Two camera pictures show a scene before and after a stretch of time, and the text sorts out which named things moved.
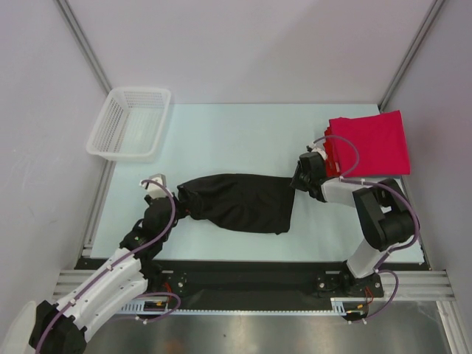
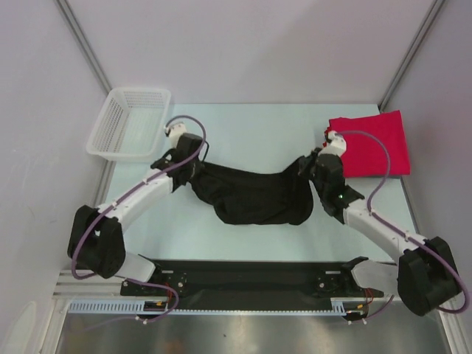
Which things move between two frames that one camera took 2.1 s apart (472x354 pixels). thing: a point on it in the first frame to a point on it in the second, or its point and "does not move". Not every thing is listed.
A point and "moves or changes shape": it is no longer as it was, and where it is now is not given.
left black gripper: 177,203 to 169,152
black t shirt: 247,203 moves or changes shape
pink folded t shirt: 370,145 does not move
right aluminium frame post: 410,53 does not move
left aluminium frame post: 68,16 does not move
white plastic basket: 130,125 does not move
